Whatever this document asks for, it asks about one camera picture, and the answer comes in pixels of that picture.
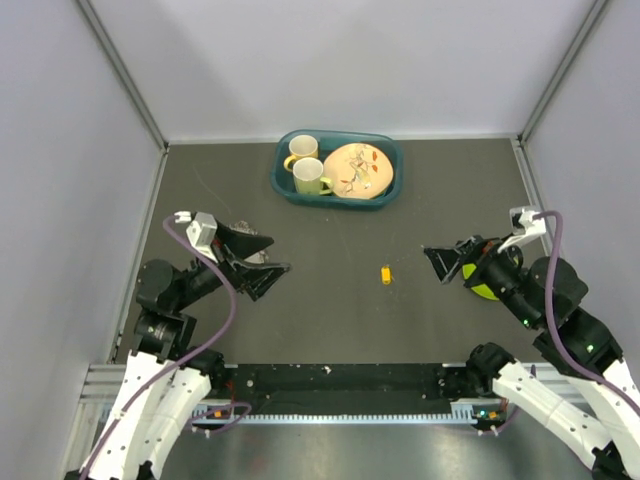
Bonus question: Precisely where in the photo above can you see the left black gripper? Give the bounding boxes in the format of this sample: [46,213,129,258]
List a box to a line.
[174,218,291,309]

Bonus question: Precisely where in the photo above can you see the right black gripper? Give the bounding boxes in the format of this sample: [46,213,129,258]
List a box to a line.
[422,229,540,328]

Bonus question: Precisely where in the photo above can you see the small yellow tag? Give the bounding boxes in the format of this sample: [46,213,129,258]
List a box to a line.
[380,265,393,285]

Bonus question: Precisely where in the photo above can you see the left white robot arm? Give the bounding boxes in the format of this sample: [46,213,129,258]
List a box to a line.
[65,211,291,479]

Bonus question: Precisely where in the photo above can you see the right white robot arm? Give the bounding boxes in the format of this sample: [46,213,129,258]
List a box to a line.
[424,234,639,479]

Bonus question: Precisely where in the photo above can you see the lime green plate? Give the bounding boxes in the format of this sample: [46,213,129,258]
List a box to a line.
[462,263,498,301]

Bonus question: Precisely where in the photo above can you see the teal plastic tub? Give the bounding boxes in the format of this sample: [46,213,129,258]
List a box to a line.
[270,129,404,211]

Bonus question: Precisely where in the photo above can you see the front yellow-green mug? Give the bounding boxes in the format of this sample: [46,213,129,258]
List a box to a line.
[292,157,334,196]

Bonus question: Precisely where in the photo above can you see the floral peach plate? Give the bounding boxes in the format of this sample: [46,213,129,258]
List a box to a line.
[323,143,394,200]

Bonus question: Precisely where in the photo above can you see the rear yellow mug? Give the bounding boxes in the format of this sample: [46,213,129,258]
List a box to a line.
[283,134,319,172]

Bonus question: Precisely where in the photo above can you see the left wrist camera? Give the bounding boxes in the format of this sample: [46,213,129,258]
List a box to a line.
[174,211,218,263]

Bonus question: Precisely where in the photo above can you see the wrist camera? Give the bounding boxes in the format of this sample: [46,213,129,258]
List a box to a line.
[498,206,547,253]
[174,211,218,263]

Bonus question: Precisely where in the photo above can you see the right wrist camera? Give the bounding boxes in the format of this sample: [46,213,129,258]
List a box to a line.
[498,206,547,253]

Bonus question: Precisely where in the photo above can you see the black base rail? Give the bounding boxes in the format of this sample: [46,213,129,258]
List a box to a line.
[203,363,516,431]

